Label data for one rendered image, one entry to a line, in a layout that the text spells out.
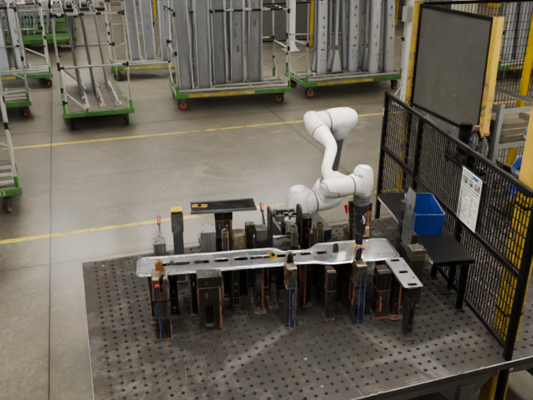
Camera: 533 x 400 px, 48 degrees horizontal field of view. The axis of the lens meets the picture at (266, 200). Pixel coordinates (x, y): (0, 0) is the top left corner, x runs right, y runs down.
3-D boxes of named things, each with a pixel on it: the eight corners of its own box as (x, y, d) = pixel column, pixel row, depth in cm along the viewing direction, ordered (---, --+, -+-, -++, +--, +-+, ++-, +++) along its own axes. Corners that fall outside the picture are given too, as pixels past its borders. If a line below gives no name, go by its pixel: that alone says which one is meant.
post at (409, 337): (404, 341, 297) (409, 292, 286) (396, 328, 307) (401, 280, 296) (416, 340, 298) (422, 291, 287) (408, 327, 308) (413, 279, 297)
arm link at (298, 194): (281, 214, 394) (280, 185, 384) (306, 209, 400) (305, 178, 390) (292, 225, 380) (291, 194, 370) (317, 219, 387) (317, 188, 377)
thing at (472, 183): (474, 236, 306) (483, 179, 293) (454, 217, 326) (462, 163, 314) (478, 235, 306) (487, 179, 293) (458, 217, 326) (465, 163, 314)
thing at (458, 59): (479, 252, 526) (517, 17, 445) (465, 255, 522) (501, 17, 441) (401, 195, 642) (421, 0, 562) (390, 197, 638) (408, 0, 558)
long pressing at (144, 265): (135, 281, 295) (135, 278, 295) (136, 259, 316) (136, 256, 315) (401, 259, 315) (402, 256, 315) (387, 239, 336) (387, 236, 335)
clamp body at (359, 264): (350, 326, 309) (354, 267, 295) (344, 313, 320) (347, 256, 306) (367, 325, 311) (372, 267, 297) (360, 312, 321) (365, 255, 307)
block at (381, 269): (373, 321, 313) (377, 275, 302) (366, 309, 323) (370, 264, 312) (390, 319, 315) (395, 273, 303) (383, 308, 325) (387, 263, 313)
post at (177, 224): (174, 283, 347) (169, 215, 329) (174, 277, 354) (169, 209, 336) (187, 282, 348) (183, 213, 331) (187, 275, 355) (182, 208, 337)
